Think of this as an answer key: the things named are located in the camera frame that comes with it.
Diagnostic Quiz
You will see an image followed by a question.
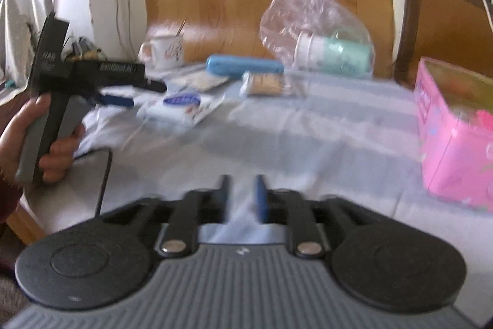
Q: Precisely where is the power strip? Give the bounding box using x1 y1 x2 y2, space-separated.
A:
63 36 106 62

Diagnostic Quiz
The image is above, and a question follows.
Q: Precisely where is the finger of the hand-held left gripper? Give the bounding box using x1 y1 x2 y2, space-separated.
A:
131 78 168 94
87 90 135 109

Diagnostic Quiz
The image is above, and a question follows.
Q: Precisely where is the white tissue packet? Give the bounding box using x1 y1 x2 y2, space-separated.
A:
146 92 224 125

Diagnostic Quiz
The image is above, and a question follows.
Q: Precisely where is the pink metal tin box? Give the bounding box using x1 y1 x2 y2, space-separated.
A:
415 57 493 214

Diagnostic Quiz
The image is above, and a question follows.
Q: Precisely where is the pink knitted cloth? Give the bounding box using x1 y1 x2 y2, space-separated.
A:
472 109 493 133

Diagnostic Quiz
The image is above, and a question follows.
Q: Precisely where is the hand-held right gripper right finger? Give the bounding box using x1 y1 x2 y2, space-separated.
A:
253 175 361 260

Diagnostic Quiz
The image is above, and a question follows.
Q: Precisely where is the person's left hand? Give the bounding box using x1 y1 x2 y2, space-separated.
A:
0 94 87 184

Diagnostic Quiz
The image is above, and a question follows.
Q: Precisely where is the green cup with white lid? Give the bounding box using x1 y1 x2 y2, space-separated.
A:
295 30 374 77

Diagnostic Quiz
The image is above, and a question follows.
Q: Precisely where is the blue plastic case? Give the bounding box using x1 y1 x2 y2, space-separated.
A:
206 55 285 77

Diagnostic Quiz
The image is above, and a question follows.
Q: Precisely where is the clear plastic bag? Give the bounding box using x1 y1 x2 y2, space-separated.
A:
260 0 375 79

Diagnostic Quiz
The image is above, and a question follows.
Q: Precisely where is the cotton swab packet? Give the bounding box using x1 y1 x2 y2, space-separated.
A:
241 71 307 98

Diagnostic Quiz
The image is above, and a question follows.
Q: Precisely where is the white enamel mug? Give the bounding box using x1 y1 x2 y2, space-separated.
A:
139 36 185 69

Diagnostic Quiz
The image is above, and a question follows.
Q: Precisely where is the white printed card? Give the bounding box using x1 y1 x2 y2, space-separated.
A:
169 72 230 93

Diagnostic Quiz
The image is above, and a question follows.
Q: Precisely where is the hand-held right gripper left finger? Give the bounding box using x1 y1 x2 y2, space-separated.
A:
127 175 234 259

